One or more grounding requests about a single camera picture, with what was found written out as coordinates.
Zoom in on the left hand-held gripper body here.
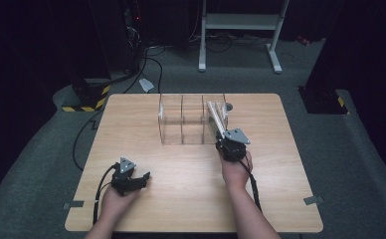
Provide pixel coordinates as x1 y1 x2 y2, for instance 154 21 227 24
109 156 139 197

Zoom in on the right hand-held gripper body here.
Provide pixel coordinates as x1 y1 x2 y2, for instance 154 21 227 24
215 127 252 163

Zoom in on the green leaf picture book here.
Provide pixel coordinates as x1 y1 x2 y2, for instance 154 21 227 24
206 101 229 139

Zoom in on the clear acrylic divided organizer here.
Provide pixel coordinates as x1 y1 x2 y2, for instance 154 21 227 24
157 93 230 146

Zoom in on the person's right hand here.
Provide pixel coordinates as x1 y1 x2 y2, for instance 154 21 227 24
219 150 254 189

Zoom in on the person's left hand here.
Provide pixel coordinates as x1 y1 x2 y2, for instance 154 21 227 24
99 187 143 224

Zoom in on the grey tape piece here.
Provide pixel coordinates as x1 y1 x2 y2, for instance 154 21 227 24
302 195 324 206
63 200 86 210

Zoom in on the white scrap on floor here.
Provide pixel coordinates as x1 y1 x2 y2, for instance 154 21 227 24
137 77 155 94

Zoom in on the black stand with hazard-striped base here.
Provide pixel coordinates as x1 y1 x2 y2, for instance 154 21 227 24
61 77 112 114
297 85 351 116

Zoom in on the white metal stand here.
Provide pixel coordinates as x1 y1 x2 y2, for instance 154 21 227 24
197 0 291 75

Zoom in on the small red object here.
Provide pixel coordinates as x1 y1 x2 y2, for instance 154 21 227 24
295 35 312 47

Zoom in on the left hand-held gripper black cable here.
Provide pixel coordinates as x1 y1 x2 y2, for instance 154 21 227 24
93 162 120 226

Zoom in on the hand-held gripper black cable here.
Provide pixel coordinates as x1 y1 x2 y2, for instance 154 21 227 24
238 158 264 213
93 162 120 226

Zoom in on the right hand-held gripper black cable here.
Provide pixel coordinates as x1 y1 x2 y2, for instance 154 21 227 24
238 158 264 213

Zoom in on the thin black floor cable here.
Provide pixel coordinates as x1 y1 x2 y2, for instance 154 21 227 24
72 56 164 172

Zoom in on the bundle of floor cables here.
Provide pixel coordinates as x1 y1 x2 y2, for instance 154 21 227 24
187 30 273 54

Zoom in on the thick black floor cable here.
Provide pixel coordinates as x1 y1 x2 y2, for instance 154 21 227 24
96 46 149 95

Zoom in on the dark equipment rack with wires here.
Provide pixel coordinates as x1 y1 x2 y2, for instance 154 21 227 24
120 0 149 75

